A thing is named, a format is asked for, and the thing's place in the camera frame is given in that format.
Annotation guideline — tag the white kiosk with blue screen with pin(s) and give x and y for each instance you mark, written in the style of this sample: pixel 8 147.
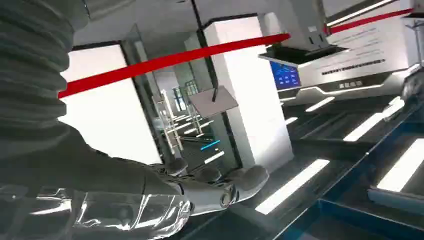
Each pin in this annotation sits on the white kiosk with blue screen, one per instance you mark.
pixel 351 66

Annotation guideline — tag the grey sign plate on pole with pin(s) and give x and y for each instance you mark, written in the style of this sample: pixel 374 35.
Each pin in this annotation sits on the grey sign plate on pole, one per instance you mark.
pixel 213 104

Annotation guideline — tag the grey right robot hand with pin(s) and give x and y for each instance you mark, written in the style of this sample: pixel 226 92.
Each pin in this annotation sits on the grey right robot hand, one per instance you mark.
pixel 99 195

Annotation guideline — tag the metal turnstile gate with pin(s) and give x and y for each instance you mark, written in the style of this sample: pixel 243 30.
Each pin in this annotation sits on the metal turnstile gate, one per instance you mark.
pixel 169 126

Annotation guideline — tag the ribbed grey right robot arm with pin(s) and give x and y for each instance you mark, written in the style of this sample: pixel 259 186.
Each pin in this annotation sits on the ribbed grey right robot arm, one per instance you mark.
pixel 31 66

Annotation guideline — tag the red barrier belt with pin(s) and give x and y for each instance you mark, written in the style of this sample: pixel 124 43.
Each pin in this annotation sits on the red barrier belt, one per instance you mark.
pixel 165 61

